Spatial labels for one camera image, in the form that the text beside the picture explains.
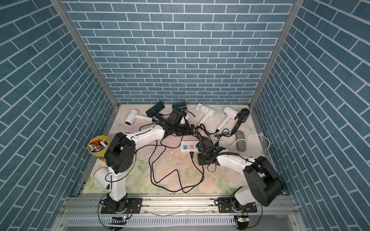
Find dark green dryer right corner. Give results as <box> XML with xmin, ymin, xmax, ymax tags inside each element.
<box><xmin>231</xmin><ymin>108</ymin><xmax>250</xmax><ymax>135</ymax></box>

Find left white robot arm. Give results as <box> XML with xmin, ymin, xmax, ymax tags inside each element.
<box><xmin>103</xmin><ymin>110</ymin><xmax>196</xmax><ymax>213</ymax></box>

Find yellow cup of pens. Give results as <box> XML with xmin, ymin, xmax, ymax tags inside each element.
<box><xmin>87</xmin><ymin>135</ymin><xmax>110</xmax><ymax>160</ymax></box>

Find dark green dryer centre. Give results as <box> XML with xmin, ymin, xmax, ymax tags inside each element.
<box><xmin>172</xmin><ymin>102</ymin><xmax>187</xmax><ymax>111</ymax></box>

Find white hair dryer far left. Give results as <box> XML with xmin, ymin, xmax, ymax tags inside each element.
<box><xmin>124</xmin><ymin>109</ymin><xmax>153</xmax><ymax>126</ymax></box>

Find black power cord with plug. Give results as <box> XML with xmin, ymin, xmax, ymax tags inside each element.
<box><xmin>148</xmin><ymin>135</ymin><xmax>205</xmax><ymax>193</ymax></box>

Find dark green dryer angled nozzle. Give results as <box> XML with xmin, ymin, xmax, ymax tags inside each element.
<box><xmin>145</xmin><ymin>101</ymin><xmax>165</xmax><ymax>121</ymax></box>

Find white power strip coloured sockets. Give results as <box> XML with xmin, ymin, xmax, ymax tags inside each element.
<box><xmin>180</xmin><ymin>141</ymin><xmax>200</xmax><ymax>152</ymax></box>

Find white glossy hair dryer right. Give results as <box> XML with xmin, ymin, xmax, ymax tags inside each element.
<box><xmin>216</xmin><ymin>106</ymin><xmax>240</xmax><ymax>132</ymax></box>

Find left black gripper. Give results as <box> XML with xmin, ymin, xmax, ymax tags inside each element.
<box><xmin>172</xmin><ymin>124</ymin><xmax>198</xmax><ymax>137</ymax></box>

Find large white dryer front left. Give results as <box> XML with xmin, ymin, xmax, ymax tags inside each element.
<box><xmin>94</xmin><ymin>167</ymin><xmax>110</xmax><ymax>190</ymax></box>

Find white wall cable connector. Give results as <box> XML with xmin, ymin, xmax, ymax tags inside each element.
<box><xmin>231</xmin><ymin>132</ymin><xmax>271</xmax><ymax>151</ymax></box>

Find white folding hair dryer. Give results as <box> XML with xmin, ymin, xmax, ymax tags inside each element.
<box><xmin>195</xmin><ymin>104</ymin><xmax>216</xmax><ymax>127</ymax></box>

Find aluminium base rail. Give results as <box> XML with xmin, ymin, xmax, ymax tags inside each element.
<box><xmin>52</xmin><ymin>194</ymin><xmax>304</xmax><ymax>231</ymax></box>

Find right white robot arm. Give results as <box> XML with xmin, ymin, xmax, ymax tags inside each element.
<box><xmin>196</xmin><ymin>138</ymin><xmax>286</xmax><ymax>212</ymax></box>

